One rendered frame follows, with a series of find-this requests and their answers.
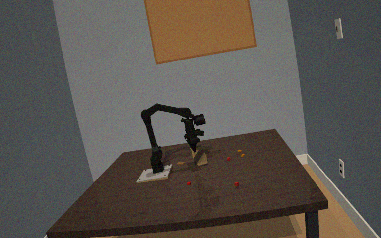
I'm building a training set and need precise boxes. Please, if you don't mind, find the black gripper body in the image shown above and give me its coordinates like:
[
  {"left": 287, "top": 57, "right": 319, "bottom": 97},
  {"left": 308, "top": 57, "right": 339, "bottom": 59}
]
[{"left": 184, "top": 127, "right": 200, "bottom": 144}]

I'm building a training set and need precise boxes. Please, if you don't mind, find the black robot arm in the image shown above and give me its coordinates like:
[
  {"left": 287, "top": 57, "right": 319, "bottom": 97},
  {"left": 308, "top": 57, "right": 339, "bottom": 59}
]
[{"left": 141, "top": 103, "right": 206, "bottom": 174}]

